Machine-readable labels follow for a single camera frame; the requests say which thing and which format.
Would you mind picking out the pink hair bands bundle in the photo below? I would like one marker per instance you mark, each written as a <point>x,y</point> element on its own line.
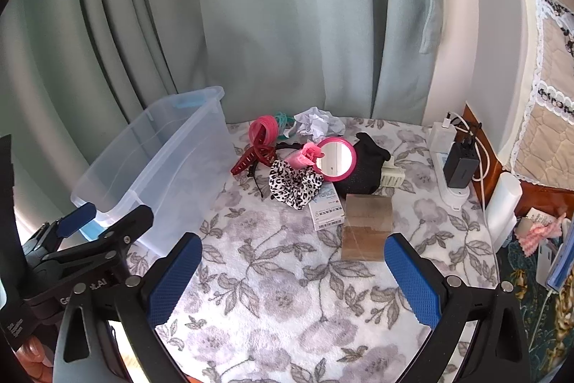
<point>264,129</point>

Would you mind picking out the pink hair clip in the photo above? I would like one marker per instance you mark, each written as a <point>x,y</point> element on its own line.
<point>305,154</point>

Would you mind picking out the pink knit cloth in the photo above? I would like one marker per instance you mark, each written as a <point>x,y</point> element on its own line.
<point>540,235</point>

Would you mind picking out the pale green curtain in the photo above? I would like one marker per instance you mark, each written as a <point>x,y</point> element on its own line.
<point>269,28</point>

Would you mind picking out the dark green patterned cloth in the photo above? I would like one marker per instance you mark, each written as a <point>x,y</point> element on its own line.
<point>524,302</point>

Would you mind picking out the pink round mirror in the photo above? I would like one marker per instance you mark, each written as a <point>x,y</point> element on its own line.
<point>334,158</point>

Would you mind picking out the dark red hair claw clip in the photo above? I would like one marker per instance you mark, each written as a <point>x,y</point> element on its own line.
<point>251,156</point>

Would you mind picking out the white power strip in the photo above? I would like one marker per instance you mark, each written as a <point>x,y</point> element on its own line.
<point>455,199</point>

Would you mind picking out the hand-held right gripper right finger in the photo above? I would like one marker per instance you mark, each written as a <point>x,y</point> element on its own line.
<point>412,284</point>

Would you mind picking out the black charger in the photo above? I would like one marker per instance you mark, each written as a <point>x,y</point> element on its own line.
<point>459,170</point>

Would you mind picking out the white cylindrical container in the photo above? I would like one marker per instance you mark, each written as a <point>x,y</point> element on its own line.
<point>502,208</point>

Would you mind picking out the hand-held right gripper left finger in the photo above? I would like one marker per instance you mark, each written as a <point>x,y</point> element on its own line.
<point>175,284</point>

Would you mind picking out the white medicine box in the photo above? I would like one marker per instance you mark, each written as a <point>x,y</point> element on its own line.
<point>327,208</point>

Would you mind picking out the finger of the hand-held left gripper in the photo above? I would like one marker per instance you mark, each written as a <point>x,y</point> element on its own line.
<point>130,226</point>
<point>76,219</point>

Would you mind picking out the clear plastic storage bin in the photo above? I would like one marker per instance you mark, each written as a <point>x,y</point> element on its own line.
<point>148,167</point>

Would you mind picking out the white and blue box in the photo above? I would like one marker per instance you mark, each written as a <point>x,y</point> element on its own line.
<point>560,262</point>

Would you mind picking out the black headband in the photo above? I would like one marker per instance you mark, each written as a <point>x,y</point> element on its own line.
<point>291,145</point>

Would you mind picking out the leopard print scrunchie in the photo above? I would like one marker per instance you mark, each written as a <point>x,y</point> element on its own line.
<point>291,185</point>

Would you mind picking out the floral blanket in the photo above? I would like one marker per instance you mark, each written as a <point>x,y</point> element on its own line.
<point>278,275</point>

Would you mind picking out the teal hair bands bundle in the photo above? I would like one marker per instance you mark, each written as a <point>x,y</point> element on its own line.
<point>283,120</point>

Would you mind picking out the black cloth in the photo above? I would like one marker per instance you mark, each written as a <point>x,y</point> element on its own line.
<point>363,176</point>

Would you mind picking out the person's left hand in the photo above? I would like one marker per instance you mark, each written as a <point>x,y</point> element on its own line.
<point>33,358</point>

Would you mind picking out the white charger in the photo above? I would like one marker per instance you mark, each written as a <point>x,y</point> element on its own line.
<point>441,136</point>

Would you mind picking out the brown cardboard box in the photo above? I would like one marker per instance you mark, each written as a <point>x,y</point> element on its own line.
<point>365,226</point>

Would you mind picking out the quilted cover with lace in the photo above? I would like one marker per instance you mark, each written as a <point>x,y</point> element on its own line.
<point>551,105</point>

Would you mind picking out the crumpled white paper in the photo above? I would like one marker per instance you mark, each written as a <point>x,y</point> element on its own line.
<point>318,122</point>

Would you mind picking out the brown wooden board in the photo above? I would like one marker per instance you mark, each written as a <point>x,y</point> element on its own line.
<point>533,192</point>

